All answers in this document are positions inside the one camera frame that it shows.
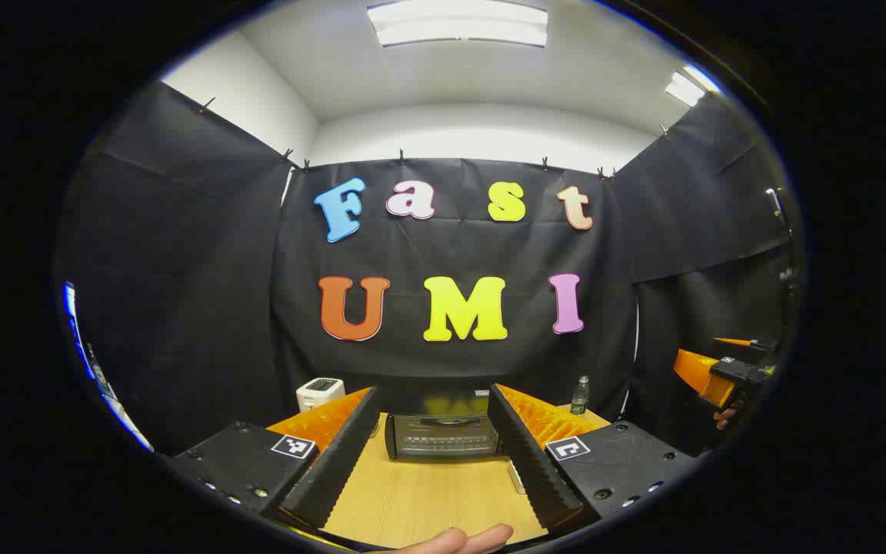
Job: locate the white toaster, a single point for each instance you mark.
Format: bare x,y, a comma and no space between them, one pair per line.
320,394

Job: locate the black electric oven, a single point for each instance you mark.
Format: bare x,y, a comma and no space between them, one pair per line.
443,438

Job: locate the large ceiling light panel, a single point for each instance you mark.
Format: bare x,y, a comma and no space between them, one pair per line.
458,23

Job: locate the white plate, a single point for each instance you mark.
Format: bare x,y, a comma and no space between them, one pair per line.
517,477

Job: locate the black backdrop cloth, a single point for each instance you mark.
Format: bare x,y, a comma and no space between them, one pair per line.
458,246

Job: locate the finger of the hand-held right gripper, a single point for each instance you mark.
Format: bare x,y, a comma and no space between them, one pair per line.
731,342
695,373

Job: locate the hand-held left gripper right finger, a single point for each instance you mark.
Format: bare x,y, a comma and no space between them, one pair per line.
535,469

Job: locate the small ceiling light panel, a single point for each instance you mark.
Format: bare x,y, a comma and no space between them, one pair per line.
687,86

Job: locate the clear plastic water bottle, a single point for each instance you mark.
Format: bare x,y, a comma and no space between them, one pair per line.
580,396

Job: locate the row of black cloth clips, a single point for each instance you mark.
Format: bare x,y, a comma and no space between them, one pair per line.
401,158

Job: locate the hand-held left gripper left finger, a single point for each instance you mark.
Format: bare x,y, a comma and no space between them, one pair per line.
335,462

